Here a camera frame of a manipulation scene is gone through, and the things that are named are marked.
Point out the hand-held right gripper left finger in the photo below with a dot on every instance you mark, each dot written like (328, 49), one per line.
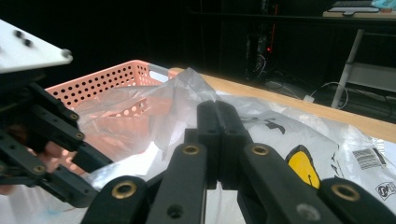
(211, 124)

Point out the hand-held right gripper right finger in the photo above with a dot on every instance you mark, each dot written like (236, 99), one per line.
(232, 130)

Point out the clear plastic bag yellow face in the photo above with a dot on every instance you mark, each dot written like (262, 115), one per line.
(186, 93)

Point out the pink perforated plastic basket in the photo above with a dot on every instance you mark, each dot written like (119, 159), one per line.
(109, 77)

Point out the white table board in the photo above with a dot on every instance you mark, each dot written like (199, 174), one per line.
(25, 208)

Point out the white power adapter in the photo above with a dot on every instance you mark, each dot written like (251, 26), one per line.
(308, 99)

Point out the white-framed desk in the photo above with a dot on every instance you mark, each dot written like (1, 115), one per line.
(370, 76)

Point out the dark keyboard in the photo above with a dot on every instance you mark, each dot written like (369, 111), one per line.
(351, 3)

